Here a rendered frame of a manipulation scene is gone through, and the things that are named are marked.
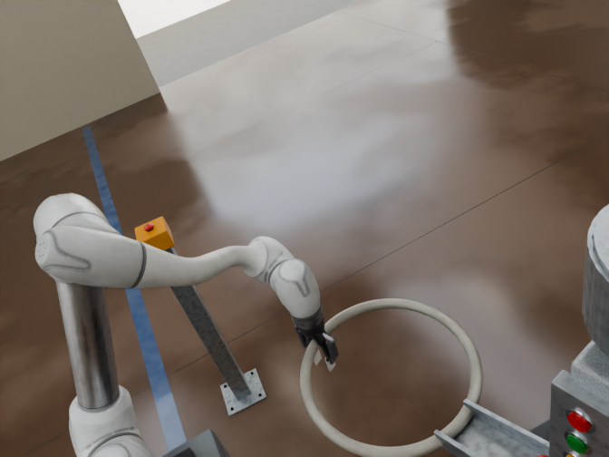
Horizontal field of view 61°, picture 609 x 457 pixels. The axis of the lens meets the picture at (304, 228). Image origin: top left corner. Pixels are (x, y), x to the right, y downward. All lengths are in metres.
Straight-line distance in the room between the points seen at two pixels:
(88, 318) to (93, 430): 0.31
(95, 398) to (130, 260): 0.48
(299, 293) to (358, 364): 1.38
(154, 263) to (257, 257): 0.39
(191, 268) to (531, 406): 1.72
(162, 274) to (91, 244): 0.16
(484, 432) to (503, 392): 1.15
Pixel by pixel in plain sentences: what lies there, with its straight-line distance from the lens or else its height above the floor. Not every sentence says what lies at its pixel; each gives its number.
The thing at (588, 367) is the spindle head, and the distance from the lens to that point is 0.71.
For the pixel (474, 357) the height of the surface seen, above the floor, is 0.92.
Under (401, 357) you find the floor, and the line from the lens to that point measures 2.66.
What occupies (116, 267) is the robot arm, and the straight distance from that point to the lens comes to 1.07.
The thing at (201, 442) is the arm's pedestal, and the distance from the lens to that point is 1.69.
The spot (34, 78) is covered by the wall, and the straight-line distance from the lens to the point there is 6.91.
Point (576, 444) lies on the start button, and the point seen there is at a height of 1.42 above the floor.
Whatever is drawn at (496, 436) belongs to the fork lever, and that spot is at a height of 0.91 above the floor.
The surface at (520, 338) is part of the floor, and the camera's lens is 2.70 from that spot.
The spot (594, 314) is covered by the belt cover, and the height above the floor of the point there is 1.62.
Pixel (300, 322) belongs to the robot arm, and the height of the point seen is 1.08.
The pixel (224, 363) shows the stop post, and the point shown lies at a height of 0.29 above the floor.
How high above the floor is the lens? 2.11
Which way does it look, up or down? 36 degrees down
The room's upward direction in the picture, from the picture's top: 19 degrees counter-clockwise
